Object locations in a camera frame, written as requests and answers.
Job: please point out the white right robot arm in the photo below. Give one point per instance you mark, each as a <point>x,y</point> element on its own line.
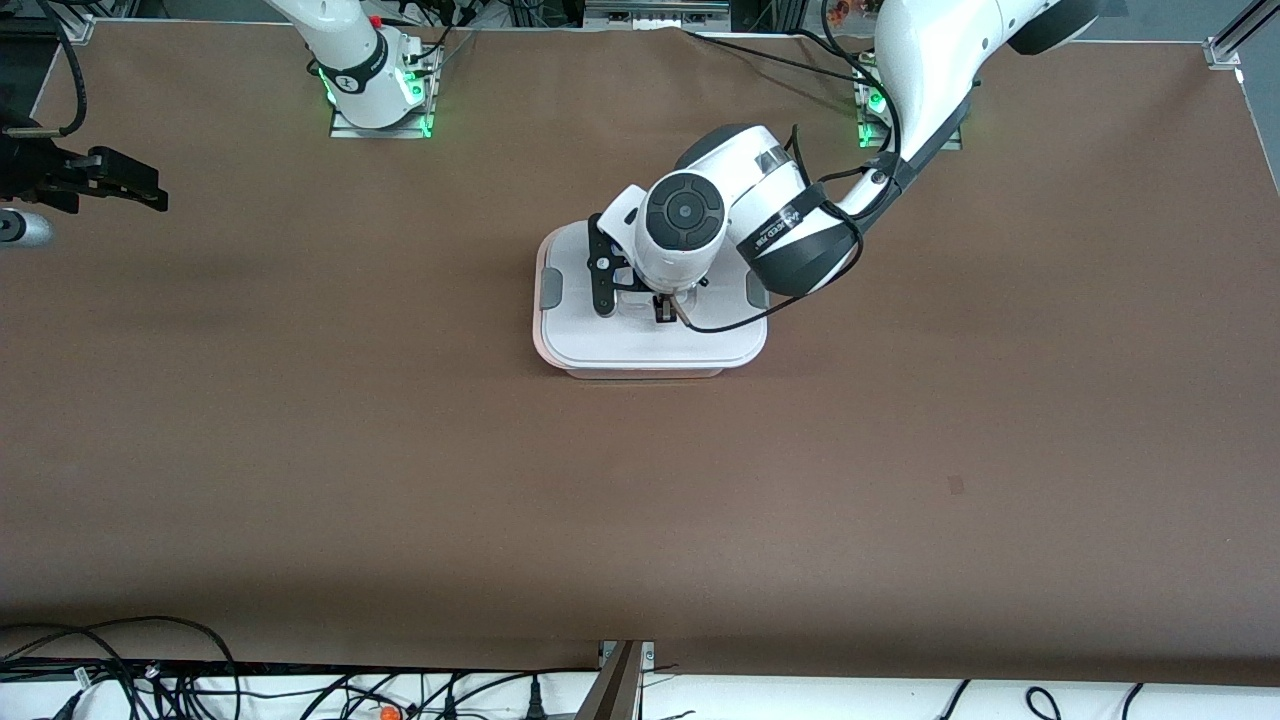
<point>340,40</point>

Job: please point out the aluminium frame profile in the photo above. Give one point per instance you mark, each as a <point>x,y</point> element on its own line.
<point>1250,22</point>

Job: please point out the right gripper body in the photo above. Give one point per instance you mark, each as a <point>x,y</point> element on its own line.
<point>28,168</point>

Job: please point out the translucent plastic box base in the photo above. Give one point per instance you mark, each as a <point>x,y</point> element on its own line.
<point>640,374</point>

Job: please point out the grey lid latch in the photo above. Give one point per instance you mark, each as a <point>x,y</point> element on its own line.
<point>755,297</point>
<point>551,290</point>

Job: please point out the grey device box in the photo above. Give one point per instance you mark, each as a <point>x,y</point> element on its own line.
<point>655,12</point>

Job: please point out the metal corner bracket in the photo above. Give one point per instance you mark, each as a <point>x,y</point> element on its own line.
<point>82,30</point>
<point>1222,55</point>

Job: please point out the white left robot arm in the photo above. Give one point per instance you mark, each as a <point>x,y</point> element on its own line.
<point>930,60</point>

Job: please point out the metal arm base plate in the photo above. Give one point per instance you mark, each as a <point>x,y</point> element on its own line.
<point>872,135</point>
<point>380,132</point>

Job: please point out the white plastic box lid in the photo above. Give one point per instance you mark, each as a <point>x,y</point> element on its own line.
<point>640,345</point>

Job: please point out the brown table cover mat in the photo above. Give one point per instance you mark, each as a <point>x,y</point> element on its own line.
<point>900,500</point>

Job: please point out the aluminium frame post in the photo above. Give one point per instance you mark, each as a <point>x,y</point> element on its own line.
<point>615,690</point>

